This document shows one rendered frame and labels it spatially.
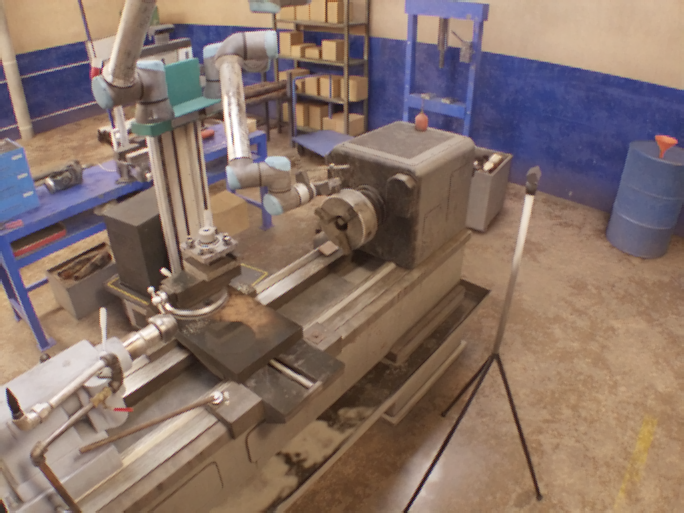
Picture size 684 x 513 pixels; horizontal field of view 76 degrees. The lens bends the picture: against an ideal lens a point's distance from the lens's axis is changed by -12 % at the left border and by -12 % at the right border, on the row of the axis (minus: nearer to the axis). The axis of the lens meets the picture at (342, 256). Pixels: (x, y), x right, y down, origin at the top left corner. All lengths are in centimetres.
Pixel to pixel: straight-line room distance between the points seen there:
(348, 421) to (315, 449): 20
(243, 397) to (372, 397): 78
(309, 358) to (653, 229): 347
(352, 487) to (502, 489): 72
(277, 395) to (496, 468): 134
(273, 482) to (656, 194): 363
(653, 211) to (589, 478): 251
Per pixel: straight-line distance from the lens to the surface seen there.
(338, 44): 605
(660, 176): 442
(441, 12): 503
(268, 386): 168
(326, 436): 213
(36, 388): 148
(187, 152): 288
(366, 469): 252
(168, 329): 160
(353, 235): 209
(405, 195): 205
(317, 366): 173
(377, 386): 232
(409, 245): 221
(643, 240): 464
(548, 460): 272
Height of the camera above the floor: 209
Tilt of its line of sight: 32 degrees down
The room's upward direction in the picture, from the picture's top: straight up
